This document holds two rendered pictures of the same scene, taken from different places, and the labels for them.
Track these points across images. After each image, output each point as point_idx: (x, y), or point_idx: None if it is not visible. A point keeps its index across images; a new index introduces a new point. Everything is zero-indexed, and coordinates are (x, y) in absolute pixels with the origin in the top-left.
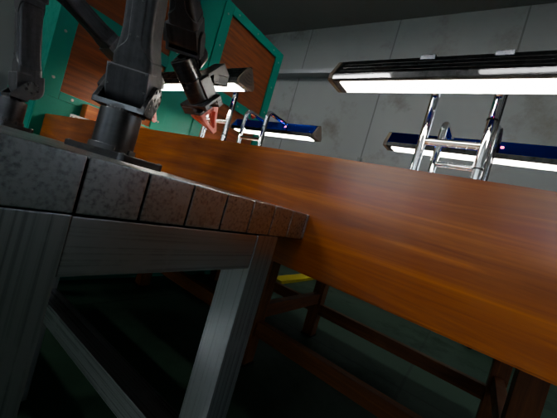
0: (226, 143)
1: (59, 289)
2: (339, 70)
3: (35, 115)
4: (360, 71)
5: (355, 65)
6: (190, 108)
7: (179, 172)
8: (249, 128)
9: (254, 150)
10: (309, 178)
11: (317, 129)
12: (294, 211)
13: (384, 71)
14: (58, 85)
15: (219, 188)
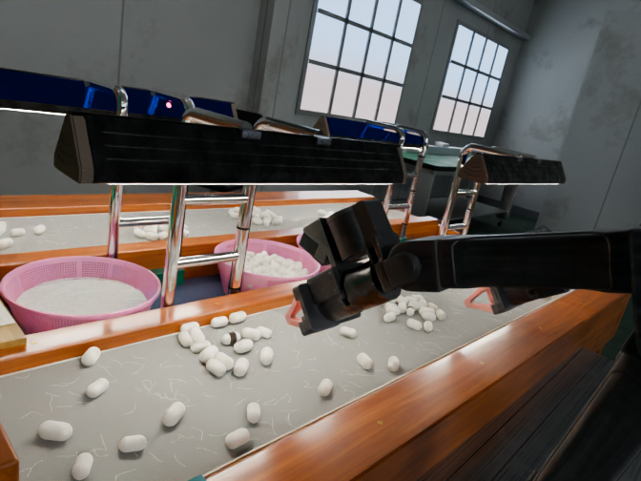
0: (566, 335)
1: None
2: (489, 172)
3: None
4: (501, 176)
5: (493, 162)
6: (510, 309)
7: (534, 382)
8: (63, 109)
9: (575, 330)
10: (587, 329)
11: (236, 113)
12: (596, 353)
13: (511, 177)
14: None
15: (581, 371)
